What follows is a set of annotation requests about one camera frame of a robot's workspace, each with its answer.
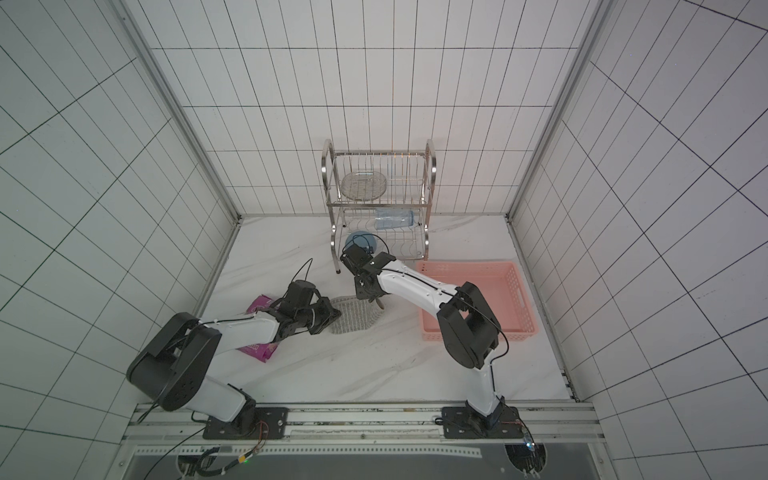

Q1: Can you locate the pink plastic basket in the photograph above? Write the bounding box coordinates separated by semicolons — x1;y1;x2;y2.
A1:
415;260;539;341

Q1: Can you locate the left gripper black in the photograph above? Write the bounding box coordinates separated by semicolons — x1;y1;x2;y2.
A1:
296;297;341;336

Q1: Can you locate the blue bowl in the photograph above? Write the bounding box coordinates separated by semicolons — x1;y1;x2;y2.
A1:
343;231;377;255

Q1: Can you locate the clear plastic bottle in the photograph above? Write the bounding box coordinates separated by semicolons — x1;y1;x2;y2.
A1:
374;208;414;230

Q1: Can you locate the clear glass plate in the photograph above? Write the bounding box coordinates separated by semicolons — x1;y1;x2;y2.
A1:
340;171;387;203

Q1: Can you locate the magenta snack bag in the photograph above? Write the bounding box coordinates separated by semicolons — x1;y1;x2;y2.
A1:
238;295;278;363

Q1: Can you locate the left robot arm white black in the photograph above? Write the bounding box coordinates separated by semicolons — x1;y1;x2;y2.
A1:
126;280;342;439

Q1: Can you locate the aluminium mounting rail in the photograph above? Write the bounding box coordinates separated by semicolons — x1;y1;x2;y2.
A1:
122;401;606;445

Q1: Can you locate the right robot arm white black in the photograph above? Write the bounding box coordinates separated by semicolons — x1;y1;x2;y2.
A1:
340;243;524;439

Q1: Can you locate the steel two-tier dish rack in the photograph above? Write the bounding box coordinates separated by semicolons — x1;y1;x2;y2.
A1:
320;140;437;272

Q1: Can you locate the grey striped square dishcloth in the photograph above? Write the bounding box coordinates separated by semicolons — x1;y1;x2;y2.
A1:
329;296;384;335

